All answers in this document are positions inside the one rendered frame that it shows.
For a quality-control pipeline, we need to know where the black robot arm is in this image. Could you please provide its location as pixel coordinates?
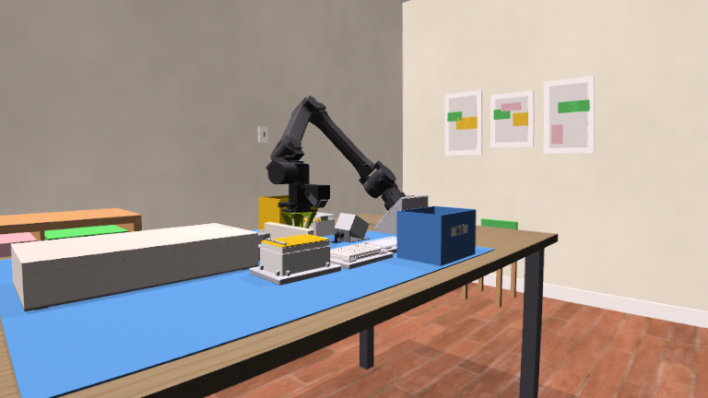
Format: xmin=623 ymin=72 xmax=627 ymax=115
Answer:
xmin=266 ymin=96 xmax=407 ymax=215

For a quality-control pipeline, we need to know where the blue bench mat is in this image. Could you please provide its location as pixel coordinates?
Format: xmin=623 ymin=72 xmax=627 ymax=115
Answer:
xmin=0 ymin=246 xmax=495 ymax=398

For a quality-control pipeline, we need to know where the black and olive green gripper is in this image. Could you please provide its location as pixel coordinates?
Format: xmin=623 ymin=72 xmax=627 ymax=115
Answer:
xmin=278 ymin=201 xmax=316 ymax=228

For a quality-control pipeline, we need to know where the blue open-top box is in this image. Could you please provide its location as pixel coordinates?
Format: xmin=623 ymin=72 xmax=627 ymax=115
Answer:
xmin=396 ymin=206 xmax=476 ymax=266

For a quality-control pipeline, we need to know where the yellow open-top bin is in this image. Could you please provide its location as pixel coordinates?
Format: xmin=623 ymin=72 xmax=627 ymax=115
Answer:
xmin=259 ymin=195 xmax=289 ymax=230

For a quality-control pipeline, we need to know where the white push-button box with green button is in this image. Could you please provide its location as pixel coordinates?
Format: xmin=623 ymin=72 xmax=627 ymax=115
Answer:
xmin=329 ymin=213 xmax=370 ymax=243

